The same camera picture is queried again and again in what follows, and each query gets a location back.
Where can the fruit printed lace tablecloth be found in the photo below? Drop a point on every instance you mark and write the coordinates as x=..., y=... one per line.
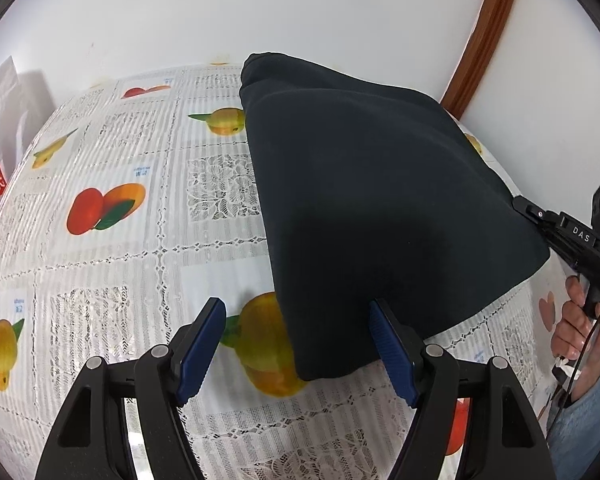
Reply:
x=145, y=260

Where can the black t-shirt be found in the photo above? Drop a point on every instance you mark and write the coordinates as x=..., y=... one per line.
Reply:
x=380, y=210

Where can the brown wooden door frame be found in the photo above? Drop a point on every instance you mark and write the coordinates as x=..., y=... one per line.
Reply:
x=485, y=35

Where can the person's right hand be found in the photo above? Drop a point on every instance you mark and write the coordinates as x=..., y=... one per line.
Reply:
x=575, y=325

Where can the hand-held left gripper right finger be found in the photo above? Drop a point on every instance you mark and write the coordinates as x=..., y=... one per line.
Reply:
x=392, y=355

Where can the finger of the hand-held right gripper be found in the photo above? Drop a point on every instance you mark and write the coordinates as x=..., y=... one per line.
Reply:
x=532, y=212

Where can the white plastic bag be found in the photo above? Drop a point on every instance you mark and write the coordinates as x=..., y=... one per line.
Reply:
x=0, y=105

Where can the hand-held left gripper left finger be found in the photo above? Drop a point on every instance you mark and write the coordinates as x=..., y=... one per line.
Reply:
x=200, y=355

